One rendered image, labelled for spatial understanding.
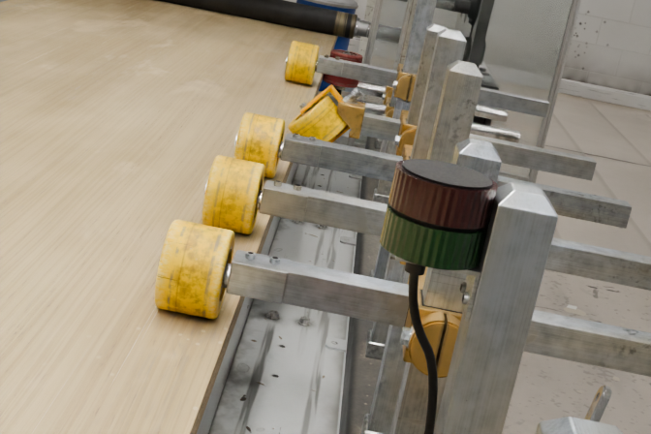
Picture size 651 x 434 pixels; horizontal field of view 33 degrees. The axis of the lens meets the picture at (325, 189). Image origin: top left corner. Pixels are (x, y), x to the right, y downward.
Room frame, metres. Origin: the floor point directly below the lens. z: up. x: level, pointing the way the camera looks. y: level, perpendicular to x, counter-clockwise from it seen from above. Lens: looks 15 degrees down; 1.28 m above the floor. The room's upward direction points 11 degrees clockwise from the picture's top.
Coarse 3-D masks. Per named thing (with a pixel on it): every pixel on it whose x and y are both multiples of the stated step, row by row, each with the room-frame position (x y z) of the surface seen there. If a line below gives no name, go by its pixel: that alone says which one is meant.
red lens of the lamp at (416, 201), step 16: (400, 176) 0.60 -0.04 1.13; (400, 192) 0.60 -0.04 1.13; (416, 192) 0.59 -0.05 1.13; (432, 192) 0.59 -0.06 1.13; (448, 192) 0.58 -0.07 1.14; (464, 192) 0.59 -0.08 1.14; (480, 192) 0.59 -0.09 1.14; (496, 192) 0.61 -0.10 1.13; (400, 208) 0.60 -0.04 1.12; (416, 208) 0.59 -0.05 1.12; (432, 208) 0.58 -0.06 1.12; (448, 208) 0.58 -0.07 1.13; (464, 208) 0.59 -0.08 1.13; (480, 208) 0.59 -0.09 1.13; (448, 224) 0.58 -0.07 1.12; (464, 224) 0.59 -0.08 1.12; (480, 224) 0.59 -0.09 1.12
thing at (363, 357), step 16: (368, 144) 2.64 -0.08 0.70; (368, 192) 2.18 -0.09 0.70; (368, 240) 1.85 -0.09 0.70; (368, 256) 1.76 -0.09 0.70; (368, 272) 1.68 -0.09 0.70; (352, 320) 1.54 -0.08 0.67; (352, 336) 1.44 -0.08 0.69; (368, 336) 1.36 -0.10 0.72; (352, 352) 1.36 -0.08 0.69; (368, 352) 1.34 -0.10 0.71; (352, 368) 1.30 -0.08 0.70; (368, 368) 1.31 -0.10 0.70; (352, 384) 1.26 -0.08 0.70; (368, 384) 1.26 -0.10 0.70; (352, 400) 1.21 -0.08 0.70; (368, 400) 1.21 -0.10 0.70; (352, 416) 1.17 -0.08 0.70; (368, 416) 1.13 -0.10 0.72; (352, 432) 1.13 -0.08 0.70; (368, 432) 1.09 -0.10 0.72
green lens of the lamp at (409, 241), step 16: (384, 224) 0.61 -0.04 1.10; (400, 224) 0.59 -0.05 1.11; (416, 224) 0.59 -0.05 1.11; (384, 240) 0.60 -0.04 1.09; (400, 240) 0.59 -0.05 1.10; (416, 240) 0.59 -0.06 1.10; (432, 240) 0.58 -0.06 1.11; (448, 240) 0.58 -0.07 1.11; (464, 240) 0.59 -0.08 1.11; (480, 240) 0.60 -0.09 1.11; (400, 256) 0.59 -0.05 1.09; (416, 256) 0.59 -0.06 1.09; (432, 256) 0.58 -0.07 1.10; (448, 256) 0.59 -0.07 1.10; (464, 256) 0.59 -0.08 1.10; (480, 256) 0.61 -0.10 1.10
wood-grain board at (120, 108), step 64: (64, 0) 2.64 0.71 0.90; (0, 64) 1.77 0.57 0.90; (64, 64) 1.88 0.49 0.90; (128, 64) 1.99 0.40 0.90; (192, 64) 2.12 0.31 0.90; (256, 64) 2.27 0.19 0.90; (0, 128) 1.38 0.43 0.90; (64, 128) 1.45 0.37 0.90; (128, 128) 1.52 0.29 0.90; (192, 128) 1.59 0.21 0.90; (0, 192) 1.13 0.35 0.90; (64, 192) 1.17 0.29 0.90; (128, 192) 1.22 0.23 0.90; (192, 192) 1.27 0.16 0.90; (0, 256) 0.94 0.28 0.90; (64, 256) 0.98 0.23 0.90; (128, 256) 1.01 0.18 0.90; (0, 320) 0.81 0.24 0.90; (64, 320) 0.83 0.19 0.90; (128, 320) 0.86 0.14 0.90; (192, 320) 0.89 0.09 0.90; (0, 384) 0.71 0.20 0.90; (64, 384) 0.73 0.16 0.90; (128, 384) 0.74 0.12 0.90; (192, 384) 0.77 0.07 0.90
